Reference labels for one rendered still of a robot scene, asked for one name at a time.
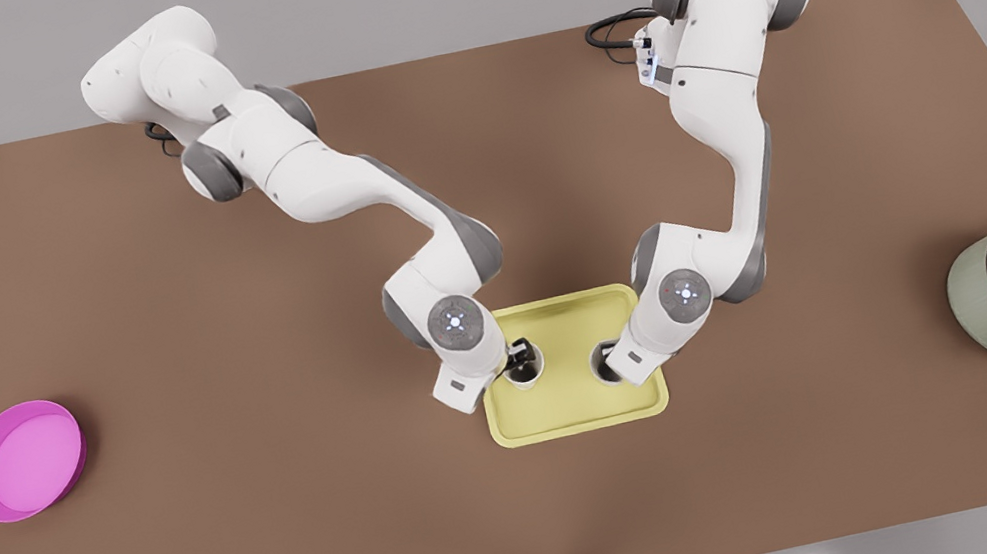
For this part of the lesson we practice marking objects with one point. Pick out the white IKEA cup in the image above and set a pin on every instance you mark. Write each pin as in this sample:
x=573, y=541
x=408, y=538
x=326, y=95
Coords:
x=602, y=369
x=531, y=372

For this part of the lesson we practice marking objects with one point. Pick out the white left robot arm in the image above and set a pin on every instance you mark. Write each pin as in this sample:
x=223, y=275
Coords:
x=718, y=54

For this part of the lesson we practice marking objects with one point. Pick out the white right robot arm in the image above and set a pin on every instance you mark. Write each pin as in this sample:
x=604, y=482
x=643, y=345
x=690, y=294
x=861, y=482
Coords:
x=301, y=164

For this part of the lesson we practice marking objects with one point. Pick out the yellow rectangular tray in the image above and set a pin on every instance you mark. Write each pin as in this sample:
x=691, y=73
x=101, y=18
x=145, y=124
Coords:
x=577, y=404

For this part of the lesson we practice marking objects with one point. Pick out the pink round bowl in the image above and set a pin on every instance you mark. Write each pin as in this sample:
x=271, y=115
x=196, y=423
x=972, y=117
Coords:
x=24, y=461

